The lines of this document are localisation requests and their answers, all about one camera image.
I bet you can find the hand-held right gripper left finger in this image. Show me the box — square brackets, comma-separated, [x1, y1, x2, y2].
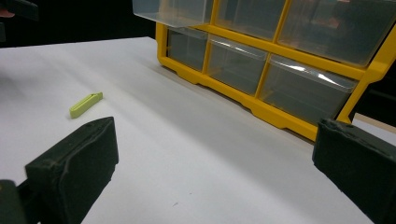
[24, 116, 120, 224]

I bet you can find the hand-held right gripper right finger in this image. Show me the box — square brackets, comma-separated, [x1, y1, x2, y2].
[312, 118, 396, 224]

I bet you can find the light green plastic clip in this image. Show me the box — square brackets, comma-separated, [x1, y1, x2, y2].
[68, 91, 105, 119]

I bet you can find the clear plastic drawer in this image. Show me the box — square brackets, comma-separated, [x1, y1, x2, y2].
[132, 0, 216, 29]
[258, 53, 360, 126]
[205, 34, 269, 97]
[214, 0, 286, 42]
[277, 0, 396, 68]
[166, 26, 209, 72]

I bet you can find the yellow drawer cabinet frame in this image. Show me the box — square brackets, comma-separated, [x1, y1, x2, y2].
[154, 0, 396, 143]

